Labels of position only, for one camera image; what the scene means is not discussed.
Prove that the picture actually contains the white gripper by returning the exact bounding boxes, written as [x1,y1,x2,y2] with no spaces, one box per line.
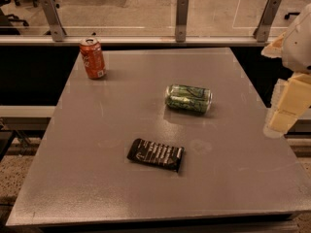
[261,4,311,138]

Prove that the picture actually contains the green soda can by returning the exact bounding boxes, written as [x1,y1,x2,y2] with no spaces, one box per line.
[165,84,213,114]

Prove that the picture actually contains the orange soda can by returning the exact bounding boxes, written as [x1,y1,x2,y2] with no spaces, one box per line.
[80,37,106,79]

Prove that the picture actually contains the black snack bar wrapper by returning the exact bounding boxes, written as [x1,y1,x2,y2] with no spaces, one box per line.
[127,139,185,172]

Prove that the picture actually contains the glass railing panel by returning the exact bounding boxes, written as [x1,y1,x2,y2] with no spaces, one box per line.
[0,0,311,37]

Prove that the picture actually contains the right metal railing bracket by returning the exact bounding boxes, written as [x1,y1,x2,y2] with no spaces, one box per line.
[253,0,282,43]

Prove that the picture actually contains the metal railing bracket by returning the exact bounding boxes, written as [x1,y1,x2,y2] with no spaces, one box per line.
[253,0,282,43]
[39,0,66,42]
[175,0,189,43]

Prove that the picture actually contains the middle metal railing bracket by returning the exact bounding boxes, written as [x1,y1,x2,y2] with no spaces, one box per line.
[175,0,189,43]

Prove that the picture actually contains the left metal railing bracket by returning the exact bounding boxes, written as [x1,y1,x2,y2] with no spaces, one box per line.
[39,0,66,42]

